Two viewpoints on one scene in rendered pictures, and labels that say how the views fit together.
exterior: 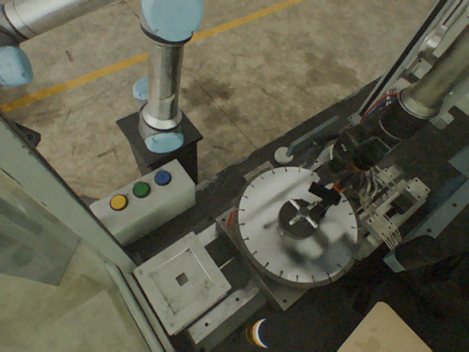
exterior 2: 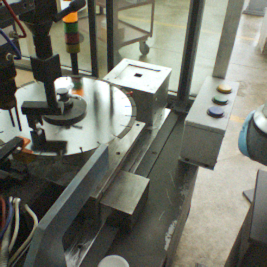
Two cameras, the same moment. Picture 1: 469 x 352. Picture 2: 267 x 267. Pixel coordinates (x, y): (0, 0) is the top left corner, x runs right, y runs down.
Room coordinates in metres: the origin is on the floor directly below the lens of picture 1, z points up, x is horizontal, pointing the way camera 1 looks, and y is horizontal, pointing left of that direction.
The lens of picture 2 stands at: (0.95, -0.26, 1.37)
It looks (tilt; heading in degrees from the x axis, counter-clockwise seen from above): 39 degrees down; 159
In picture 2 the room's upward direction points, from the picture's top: 2 degrees clockwise
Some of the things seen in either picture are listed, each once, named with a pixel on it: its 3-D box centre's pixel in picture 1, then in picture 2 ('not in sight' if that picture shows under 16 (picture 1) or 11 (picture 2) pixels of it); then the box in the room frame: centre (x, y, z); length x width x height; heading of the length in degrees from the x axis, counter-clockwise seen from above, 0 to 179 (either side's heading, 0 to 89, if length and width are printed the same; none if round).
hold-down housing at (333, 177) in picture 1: (344, 155); (40, 30); (0.39, -0.23, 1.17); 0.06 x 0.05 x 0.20; 128
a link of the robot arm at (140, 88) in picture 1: (153, 99); not in sight; (0.66, 0.32, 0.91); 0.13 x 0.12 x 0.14; 29
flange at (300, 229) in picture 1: (299, 217); (64, 105); (0.32, -0.20, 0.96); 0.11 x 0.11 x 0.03
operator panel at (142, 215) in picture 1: (148, 204); (210, 119); (0.32, 0.24, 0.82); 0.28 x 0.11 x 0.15; 137
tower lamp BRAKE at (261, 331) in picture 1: (272, 332); not in sight; (0.02, -0.11, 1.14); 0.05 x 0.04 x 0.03; 47
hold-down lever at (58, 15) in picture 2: (331, 144); (61, 7); (0.38, -0.18, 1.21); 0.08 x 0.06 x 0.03; 137
